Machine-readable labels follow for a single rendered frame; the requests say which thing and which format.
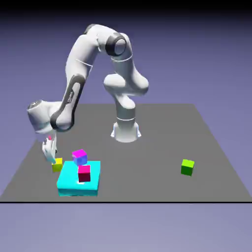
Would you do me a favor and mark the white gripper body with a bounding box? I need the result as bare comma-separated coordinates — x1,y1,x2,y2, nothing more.
41,137,58,164

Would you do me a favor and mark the small yellow cube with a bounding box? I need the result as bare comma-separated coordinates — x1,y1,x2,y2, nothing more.
51,157,63,173

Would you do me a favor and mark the small magenta cube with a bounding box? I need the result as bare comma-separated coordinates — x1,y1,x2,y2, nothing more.
71,149,88,166

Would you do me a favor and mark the small red cube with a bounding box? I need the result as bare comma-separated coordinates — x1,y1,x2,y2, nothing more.
78,164,92,183

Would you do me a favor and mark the small green cube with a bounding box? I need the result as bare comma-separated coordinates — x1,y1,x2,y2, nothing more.
180,159,195,177

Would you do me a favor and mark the large cyan box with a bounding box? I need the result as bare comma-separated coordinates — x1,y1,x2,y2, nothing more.
56,160,101,197

